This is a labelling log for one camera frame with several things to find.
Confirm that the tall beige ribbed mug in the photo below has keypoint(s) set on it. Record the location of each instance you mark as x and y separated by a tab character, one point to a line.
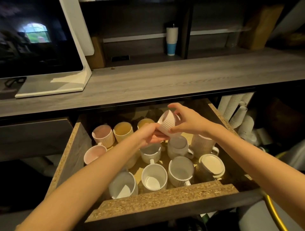
202	146

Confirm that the person's left forearm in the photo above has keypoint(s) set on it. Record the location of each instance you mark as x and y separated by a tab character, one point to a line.
83	188

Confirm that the person's right thumb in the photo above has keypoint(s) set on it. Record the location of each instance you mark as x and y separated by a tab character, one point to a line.
175	129

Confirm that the white ribbed mug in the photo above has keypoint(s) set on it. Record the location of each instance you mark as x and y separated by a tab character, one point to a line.
122	186
177	147
180	172
151	154
153	177

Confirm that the brown wooden board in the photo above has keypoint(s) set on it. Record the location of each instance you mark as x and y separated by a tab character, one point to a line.
96	54

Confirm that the tall pink ribbed mug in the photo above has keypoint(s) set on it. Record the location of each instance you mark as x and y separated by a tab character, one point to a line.
104	136

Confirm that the white round lid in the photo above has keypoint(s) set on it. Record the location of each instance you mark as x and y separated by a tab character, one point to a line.
212	165

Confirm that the yellow ribbed mug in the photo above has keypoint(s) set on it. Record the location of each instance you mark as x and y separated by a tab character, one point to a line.
145	122
122	132

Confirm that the person's left hand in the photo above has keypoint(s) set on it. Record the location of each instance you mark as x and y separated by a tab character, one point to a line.
149	136

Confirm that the white framed display screen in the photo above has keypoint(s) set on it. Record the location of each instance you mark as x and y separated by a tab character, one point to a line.
38	40

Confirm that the brown wooden block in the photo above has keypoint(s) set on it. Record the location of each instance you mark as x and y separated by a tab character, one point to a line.
259	27

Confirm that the dark wood shelf unit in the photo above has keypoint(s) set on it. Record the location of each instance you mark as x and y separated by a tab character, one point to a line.
143	21

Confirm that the small white ribbed cup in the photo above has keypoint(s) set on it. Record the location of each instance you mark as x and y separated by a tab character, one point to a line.
168	122

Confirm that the black outlet plate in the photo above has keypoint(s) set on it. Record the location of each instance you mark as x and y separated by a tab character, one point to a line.
120	58

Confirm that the open chipboard drawer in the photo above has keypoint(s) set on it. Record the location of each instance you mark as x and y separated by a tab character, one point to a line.
166	197

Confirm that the person's right hand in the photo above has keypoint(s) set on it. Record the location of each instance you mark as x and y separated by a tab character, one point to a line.
194	123

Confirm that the stack of white paper cups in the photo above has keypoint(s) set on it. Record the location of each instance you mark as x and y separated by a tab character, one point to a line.
224	106
239	116
233	107

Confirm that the person's right forearm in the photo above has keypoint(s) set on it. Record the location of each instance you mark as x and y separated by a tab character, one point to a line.
257	161

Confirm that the white and blue tumbler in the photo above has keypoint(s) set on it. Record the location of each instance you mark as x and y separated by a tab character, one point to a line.
172	40

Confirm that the person's left thumb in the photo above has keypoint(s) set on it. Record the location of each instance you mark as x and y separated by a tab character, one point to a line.
153	127

